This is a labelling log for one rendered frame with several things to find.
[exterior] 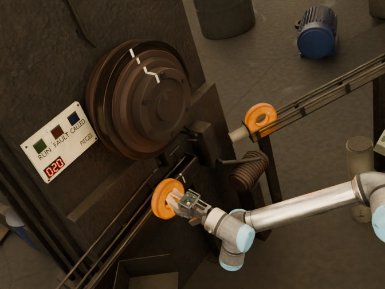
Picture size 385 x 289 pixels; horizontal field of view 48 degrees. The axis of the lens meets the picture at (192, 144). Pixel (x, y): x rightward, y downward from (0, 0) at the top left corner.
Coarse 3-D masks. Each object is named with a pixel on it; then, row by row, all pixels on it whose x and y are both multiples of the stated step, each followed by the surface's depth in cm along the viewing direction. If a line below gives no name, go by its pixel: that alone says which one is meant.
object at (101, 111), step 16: (128, 48) 158; (144, 48) 160; (160, 48) 166; (112, 64) 154; (112, 80) 151; (96, 96) 154; (112, 96) 153; (96, 112) 156; (112, 128) 156; (112, 144) 159
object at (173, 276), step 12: (120, 264) 165; (132, 264) 165; (144, 264) 165; (156, 264) 165; (168, 264) 164; (120, 276) 163; (132, 276) 170; (144, 276) 169; (156, 276) 168; (168, 276) 166; (120, 288) 161; (132, 288) 167; (144, 288) 166; (156, 288) 164; (168, 288) 163
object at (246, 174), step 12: (252, 156) 217; (264, 156) 217; (240, 168) 213; (252, 168) 212; (264, 168) 217; (240, 180) 209; (252, 180) 211; (240, 192) 222; (252, 192) 216; (252, 204) 222; (264, 204) 229; (264, 240) 240
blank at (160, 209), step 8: (160, 184) 163; (168, 184) 163; (176, 184) 167; (160, 192) 161; (168, 192) 164; (152, 200) 162; (160, 200) 162; (176, 200) 169; (152, 208) 163; (160, 208) 163; (168, 208) 167; (160, 216) 164; (168, 216) 168
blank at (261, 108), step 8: (256, 104) 205; (264, 104) 205; (248, 112) 206; (256, 112) 204; (264, 112) 206; (272, 112) 207; (248, 120) 206; (264, 120) 212; (272, 120) 210; (256, 128) 210; (264, 128) 211
